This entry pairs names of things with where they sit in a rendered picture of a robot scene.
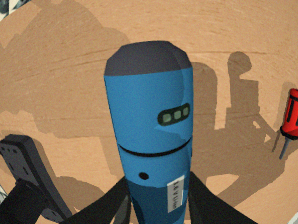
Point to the red screwdriver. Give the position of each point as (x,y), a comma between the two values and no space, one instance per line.
(290,127)

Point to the blue electric screwdriver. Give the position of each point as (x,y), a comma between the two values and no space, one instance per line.
(149,87)

